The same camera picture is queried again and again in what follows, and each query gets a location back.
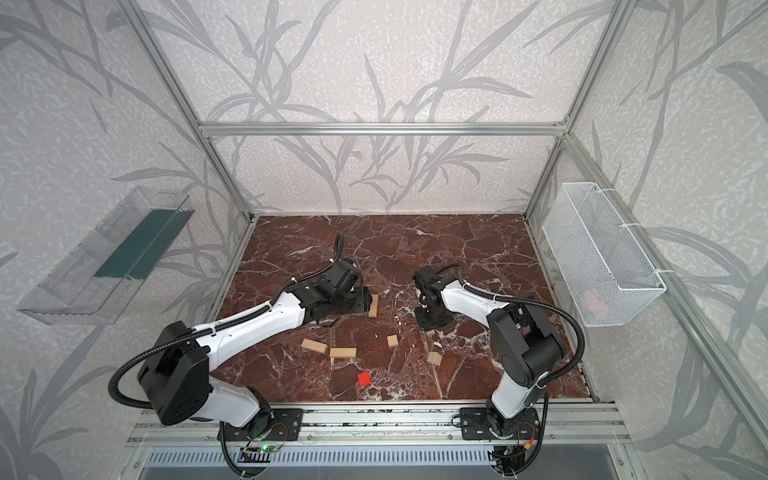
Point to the clear plastic wall bin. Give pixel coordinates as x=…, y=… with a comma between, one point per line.
x=94, y=283

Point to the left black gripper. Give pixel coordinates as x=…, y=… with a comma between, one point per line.
x=357, y=298

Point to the aluminium front rail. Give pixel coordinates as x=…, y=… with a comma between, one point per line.
x=394, y=423

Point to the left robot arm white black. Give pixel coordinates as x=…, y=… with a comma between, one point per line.
x=174, y=378

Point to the red cube block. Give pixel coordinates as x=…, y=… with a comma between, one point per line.
x=364, y=379

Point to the small wood cube right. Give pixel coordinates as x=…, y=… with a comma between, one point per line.
x=435, y=358

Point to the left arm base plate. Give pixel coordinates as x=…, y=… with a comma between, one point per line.
x=281, y=424

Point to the wood block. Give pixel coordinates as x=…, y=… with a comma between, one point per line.
x=343, y=353
x=373, y=310
x=314, y=346

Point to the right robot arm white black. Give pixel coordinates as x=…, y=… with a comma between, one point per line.
x=537, y=342

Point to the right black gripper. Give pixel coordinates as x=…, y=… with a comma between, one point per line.
x=432, y=315

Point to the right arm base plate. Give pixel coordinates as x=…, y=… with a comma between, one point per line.
x=488, y=424

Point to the white wire mesh basket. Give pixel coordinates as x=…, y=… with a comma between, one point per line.
x=609, y=276

